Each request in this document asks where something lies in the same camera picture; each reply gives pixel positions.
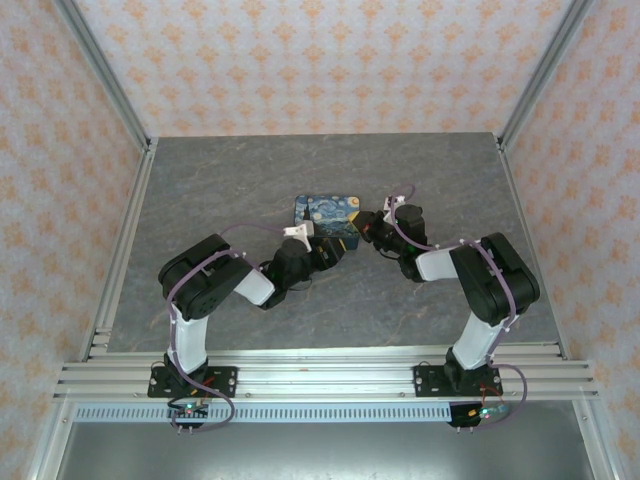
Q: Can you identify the aluminium cross rail beam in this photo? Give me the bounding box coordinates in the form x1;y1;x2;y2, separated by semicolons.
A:
51;349;601;402

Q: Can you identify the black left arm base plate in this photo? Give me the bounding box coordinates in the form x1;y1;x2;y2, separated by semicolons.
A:
146;365;239;399

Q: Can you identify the slotted grey cable duct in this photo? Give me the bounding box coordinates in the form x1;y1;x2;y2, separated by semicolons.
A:
74;404;511;424

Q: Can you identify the grey metal sheet panel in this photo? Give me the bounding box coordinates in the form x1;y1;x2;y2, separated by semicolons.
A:
53;420;604;480

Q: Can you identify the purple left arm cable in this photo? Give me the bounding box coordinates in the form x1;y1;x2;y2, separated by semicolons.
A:
165;223;287;435

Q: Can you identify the aluminium left corner post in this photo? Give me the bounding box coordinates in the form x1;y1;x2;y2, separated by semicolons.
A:
53;0;154;152

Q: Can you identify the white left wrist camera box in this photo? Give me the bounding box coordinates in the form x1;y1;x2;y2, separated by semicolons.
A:
282;223;317;252

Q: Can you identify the starry night painted teal box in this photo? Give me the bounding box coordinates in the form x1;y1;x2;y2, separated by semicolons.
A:
293;193;362;251

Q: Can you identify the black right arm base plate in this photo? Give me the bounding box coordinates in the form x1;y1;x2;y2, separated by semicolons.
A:
413;364;504;399

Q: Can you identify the aluminium corner post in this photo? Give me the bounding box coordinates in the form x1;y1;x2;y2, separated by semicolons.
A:
496;0;597;152
53;0;154;152

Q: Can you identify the aluminium left side rail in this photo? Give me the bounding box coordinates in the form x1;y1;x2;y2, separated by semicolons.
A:
82;138;160;359

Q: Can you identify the aluminium right corner post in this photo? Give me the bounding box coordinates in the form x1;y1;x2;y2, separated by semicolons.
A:
496;0;597;152

